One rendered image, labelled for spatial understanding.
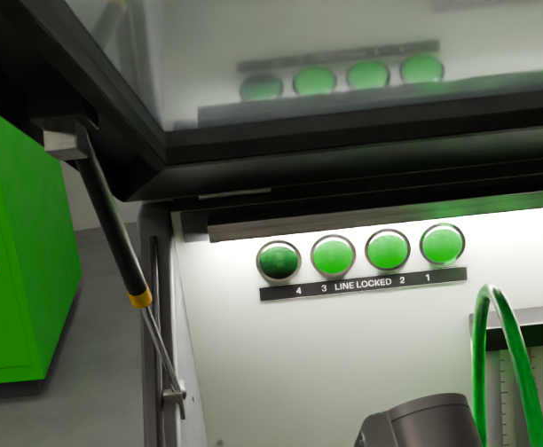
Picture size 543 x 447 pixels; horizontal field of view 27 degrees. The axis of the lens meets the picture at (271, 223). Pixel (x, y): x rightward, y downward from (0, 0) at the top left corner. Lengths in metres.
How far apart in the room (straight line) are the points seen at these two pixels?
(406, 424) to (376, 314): 0.64
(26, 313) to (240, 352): 2.40
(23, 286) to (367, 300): 2.44
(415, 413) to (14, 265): 3.00
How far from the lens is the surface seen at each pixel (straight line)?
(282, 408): 1.32
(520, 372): 0.92
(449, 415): 0.63
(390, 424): 0.63
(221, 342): 1.28
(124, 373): 3.85
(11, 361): 3.74
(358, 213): 1.18
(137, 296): 1.00
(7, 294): 3.62
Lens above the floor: 1.90
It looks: 23 degrees down
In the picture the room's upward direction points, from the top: 7 degrees counter-clockwise
